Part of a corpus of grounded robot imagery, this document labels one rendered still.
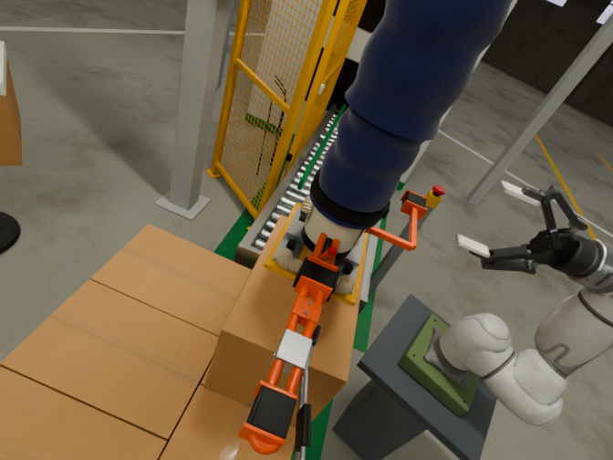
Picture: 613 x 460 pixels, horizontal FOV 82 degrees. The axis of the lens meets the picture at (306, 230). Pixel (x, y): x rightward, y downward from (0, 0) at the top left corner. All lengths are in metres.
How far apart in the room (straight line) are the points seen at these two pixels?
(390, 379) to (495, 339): 0.39
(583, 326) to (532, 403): 0.58
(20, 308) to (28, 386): 0.90
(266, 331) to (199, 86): 1.58
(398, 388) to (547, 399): 0.46
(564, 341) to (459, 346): 0.55
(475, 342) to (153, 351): 1.15
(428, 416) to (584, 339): 0.72
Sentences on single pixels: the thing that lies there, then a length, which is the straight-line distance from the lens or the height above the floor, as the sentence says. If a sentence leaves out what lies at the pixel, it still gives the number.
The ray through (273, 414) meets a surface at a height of 1.25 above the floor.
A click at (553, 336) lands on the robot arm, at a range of 0.94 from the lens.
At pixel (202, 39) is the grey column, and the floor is 1.22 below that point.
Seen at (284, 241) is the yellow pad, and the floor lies 1.13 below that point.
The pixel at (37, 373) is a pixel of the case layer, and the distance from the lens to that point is 1.52.
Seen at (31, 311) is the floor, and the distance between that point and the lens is 2.32.
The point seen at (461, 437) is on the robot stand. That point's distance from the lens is 1.53.
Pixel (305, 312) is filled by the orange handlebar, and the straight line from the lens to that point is 0.81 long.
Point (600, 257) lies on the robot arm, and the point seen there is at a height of 1.61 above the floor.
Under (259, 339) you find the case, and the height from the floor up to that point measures 0.94.
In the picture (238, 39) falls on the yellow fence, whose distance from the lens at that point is 2.72.
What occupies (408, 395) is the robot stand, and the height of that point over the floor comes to 0.75.
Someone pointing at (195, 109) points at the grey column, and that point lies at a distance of 2.36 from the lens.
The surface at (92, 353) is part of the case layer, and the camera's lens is 1.52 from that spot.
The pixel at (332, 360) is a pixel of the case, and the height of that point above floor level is 0.94.
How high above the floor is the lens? 1.88
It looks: 39 degrees down
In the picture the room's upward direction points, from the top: 24 degrees clockwise
